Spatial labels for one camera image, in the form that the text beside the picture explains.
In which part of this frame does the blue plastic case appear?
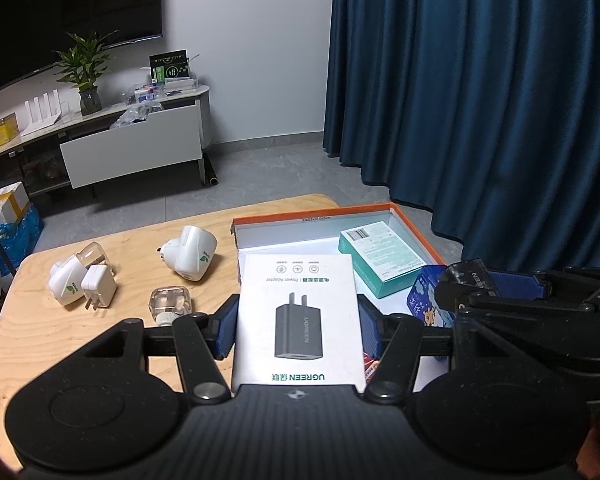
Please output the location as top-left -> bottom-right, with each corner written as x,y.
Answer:
405,264 -> 455,328

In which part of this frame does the clear liquid refill bottle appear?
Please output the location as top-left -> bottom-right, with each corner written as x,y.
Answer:
148,286 -> 193,327

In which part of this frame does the teal white carton box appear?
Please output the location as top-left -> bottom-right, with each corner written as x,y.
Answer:
338,221 -> 426,299

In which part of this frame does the white plug-in vaporizer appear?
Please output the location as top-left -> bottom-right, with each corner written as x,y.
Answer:
158,226 -> 218,282

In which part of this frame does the white charger retail box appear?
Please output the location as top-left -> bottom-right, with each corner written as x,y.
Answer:
232,254 -> 366,391

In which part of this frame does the black wall charger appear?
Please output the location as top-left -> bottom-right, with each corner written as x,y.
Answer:
439,259 -> 498,292

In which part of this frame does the white usb charger cube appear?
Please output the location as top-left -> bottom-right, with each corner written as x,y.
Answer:
81,264 -> 118,310

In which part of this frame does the white vaporizer with clear bottle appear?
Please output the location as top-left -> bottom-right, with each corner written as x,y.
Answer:
47,242 -> 109,307

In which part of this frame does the red playing card box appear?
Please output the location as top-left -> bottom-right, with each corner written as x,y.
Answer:
363,352 -> 380,382

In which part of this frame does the blue plastic bag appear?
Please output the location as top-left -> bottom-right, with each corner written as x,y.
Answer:
0,203 -> 44,278

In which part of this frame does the white tv console cabinet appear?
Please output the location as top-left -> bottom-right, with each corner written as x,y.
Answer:
0,84 -> 218,197

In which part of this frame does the white yellow floor box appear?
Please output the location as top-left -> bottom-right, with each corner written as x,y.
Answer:
0,181 -> 30,226

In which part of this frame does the blue curtain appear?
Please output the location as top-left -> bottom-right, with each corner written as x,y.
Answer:
324,0 -> 600,271

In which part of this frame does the white router with antennas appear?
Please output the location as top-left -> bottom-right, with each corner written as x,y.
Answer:
20,89 -> 62,136

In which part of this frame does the black green display box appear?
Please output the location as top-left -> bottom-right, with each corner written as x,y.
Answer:
149,50 -> 198,88

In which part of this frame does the yellow cardboard box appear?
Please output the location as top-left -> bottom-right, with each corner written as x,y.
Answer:
0,113 -> 19,146

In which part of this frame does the potted green plant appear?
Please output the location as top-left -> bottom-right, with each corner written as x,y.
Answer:
56,32 -> 111,116

